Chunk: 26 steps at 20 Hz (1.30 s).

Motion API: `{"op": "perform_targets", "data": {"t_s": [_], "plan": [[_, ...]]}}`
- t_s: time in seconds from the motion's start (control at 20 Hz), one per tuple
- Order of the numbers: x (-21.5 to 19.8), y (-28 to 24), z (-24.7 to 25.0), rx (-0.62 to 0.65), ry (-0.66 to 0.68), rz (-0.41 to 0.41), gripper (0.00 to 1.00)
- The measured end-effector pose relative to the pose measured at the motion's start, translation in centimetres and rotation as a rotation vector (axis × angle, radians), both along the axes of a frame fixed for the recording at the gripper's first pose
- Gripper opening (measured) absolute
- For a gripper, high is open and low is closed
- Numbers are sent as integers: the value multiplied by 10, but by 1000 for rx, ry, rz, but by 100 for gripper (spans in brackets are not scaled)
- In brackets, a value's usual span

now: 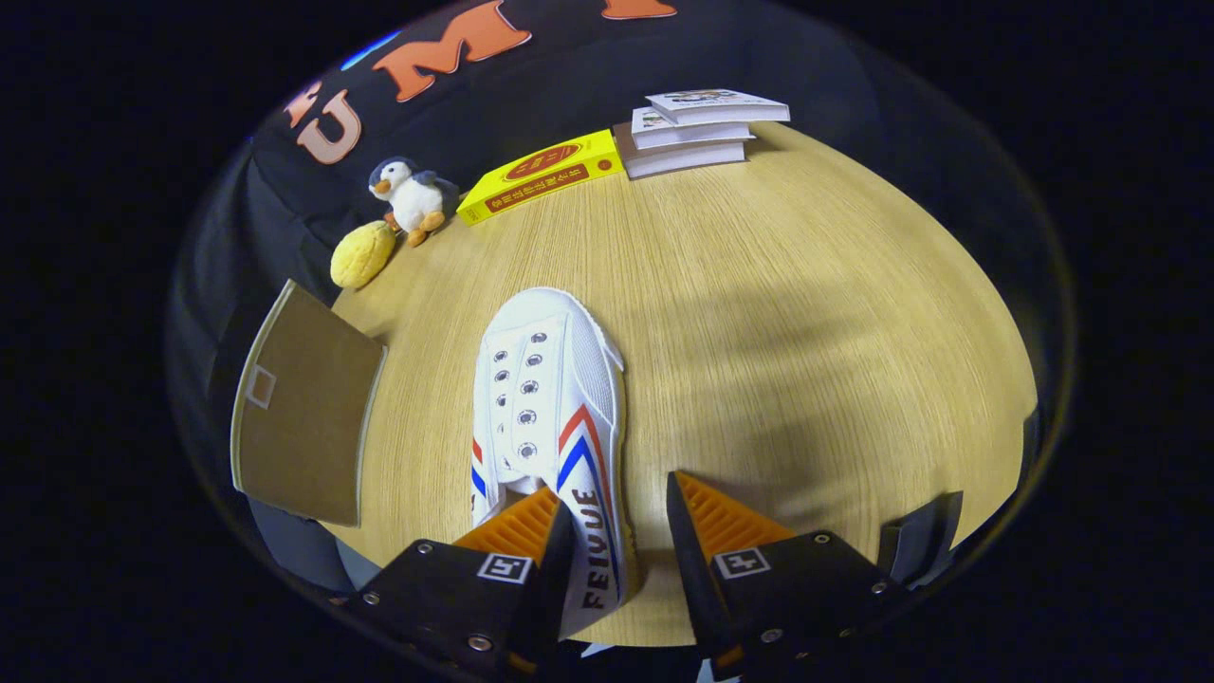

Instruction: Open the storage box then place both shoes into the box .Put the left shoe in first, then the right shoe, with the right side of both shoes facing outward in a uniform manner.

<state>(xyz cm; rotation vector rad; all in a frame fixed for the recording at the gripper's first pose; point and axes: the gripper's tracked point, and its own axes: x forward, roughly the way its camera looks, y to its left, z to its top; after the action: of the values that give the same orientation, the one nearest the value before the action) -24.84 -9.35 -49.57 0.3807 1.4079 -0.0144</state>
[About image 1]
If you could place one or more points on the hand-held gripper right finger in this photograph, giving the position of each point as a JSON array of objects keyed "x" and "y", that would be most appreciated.
[{"x": 688, "y": 560}]

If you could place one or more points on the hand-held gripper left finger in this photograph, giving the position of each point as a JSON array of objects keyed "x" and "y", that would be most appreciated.
[{"x": 555, "y": 569}]

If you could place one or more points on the white canvas shoe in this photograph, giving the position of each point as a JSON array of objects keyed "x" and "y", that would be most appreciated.
[{"x": 541, "y": 360}]

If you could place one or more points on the cream fabric storage box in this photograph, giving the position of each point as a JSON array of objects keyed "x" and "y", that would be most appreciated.
[{"x": 303, "y": 427}]

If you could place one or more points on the dark grey chair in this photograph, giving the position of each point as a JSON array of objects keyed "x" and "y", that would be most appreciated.
[
  {"x": 294, "y": 550},
  {"x": 925, "y": 541}
]

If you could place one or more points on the yellow round plush bun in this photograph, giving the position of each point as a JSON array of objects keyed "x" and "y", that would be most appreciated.
[{"x": 363, "y": 254}]

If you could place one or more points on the yellow book with red circle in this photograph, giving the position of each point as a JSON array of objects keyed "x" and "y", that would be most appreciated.
[{"x": 541, "y": 175}]

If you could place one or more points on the penguin plush toy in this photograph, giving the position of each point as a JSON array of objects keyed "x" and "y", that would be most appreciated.
[{"x": 414, "y": 199}]

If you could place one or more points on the white book with colourful cover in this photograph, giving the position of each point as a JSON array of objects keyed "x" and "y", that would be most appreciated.
[{"x": 721, "y": 102}]

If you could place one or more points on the black backdrop cloth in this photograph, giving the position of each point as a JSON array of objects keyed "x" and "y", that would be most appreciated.
[{"x": 569, "y": 95}]

